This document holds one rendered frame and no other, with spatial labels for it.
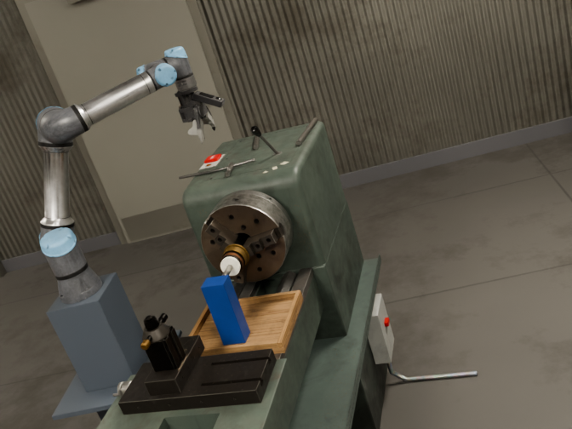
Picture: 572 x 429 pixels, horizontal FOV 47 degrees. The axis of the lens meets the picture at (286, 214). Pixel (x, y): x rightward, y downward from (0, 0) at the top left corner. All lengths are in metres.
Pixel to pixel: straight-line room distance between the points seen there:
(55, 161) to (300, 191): 0.86
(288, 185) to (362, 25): 2.95
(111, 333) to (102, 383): 0.23
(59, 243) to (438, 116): 3.67
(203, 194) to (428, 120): 3.16
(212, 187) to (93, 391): 0.86
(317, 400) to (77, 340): 0.86
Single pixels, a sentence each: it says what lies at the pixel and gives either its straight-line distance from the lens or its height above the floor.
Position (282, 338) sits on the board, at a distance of 2.10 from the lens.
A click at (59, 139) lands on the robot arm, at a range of 2.33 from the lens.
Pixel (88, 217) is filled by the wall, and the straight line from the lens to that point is 6.05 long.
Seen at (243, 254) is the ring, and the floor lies 1.09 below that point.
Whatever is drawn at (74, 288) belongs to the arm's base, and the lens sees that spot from 2.40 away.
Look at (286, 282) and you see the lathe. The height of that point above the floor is 0.86.
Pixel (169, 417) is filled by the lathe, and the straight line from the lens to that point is 1.95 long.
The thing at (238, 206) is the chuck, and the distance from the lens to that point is 2.30.
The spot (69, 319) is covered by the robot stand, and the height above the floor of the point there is 1.05.
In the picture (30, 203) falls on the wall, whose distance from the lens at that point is 6.21.
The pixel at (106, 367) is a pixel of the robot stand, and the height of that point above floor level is 0.84.
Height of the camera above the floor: 2.02
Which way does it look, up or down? 22 degrees down
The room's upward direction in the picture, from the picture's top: 18 degrees counter-clockwise
